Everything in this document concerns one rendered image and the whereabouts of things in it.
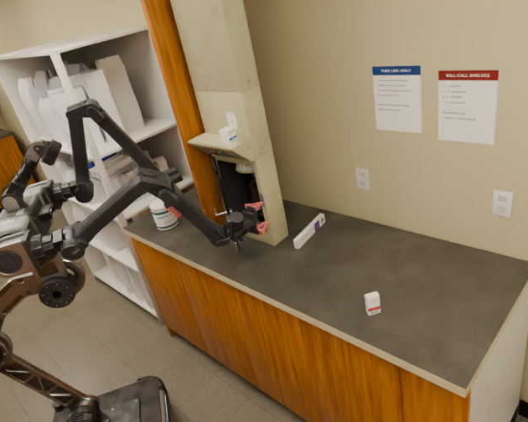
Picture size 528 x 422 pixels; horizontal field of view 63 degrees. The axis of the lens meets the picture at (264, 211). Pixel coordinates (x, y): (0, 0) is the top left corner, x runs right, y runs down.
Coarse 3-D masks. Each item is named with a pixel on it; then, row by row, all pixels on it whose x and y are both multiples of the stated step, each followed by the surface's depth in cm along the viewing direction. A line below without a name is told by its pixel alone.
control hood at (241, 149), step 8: (200, 136) 203; (208, 136) 201; (216, 136) 199; (192, 144) 201; (200, 144) 195; (208, 144) 192; (216, 144) 189; (224, 144) 187; (232, 144) 185; (240, 144) 184; (248, 144) 187; (232, 152) 186; (240, 152) 184; (248, 152) 188; (248, 160) 190
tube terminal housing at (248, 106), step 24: (216, 96) 190; (240, 96) 179; (216, 120) 198; (240, 120) 186; (264, 120) 191; (264, 144) 194; (264, 168) 197; (264, 192) 200; (264, 216) 208; (264, 240) 218
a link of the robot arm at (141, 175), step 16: (144, 176) 140; (160, 176) 145; (128, 192) 140; (144, 192) 141; (96, 208) 146; (112, 208) 143; (80, 224) 147; (96, 224) 146; (80, 240) 146; (64, 256) 148; (80, 256) 150
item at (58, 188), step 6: (48, 180) 190; (48, 186) 185; (54, 186) 188; (60, 186) 189; (66, 186) 189; (54, 192) 187; (60, 192) 187; (66, 192) 189; (54, 198) 187; (60, 198) 188; (66, 198) 192; (54, 204) 188; (60, 204) 192
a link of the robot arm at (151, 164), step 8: (88, 112) 173; (96, 112) 174; (104, 112) 178; (96, 120) 175; (104, 120) 178; (112, 120) 182; (104, 128) 181; (112, 128) 182; (120, 128) 184; (112, 136) 183; (120, 136) 184; (128, 136) 187; (120, 144) 186; (128, 144) 187; (136, 144) 190; (128, 152) 189; (136, 152) 190; (144, 152) 193; (136, 160) 192; (144, 160) 192; (152, 160) 197; (152, 168) 195
